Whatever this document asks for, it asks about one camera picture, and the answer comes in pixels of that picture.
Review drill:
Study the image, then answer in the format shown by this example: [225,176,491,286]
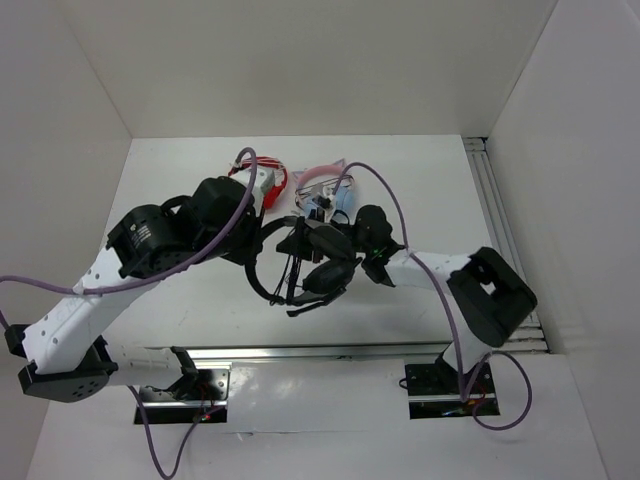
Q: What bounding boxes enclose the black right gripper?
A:
[277,208,372,264]

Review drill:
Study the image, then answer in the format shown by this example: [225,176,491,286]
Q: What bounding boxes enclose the black headset cable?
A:
[272,214,314,306]

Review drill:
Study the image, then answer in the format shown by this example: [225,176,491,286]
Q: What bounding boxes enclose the black headset with microphone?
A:
[244,216,362,318]

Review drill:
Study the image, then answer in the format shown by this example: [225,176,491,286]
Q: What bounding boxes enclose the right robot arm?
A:
[277,205,538,395]

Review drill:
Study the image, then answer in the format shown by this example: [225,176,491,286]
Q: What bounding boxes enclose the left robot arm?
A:
[5,170,272,403]

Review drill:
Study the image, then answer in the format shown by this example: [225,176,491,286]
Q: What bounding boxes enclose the red headphones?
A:
[228,156,288,210]

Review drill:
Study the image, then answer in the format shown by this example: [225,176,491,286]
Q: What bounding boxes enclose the pink and blue cat headphones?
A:
[291,159,356,224]

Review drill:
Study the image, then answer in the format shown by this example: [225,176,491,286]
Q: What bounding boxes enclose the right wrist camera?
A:
[311,183,335,222]

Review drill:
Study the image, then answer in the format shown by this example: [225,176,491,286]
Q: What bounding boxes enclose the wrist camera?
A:
[231,166,275,211]
[311,183,335,222]

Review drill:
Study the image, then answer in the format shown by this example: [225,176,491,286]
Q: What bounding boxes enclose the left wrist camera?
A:
[231,166,275,211]

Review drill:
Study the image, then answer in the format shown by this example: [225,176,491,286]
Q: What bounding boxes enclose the aluminium rail at front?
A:
[186,342,448,367]

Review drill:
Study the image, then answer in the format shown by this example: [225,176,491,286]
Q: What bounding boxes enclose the aluminium rail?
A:
[462,137,550,354]
[186,342,448,367]

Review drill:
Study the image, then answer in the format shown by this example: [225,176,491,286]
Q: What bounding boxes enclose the aluminium rail at right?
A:
[462,137,550,354]

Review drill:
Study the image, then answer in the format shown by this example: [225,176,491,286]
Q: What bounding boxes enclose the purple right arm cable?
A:
[332,161,534,431]

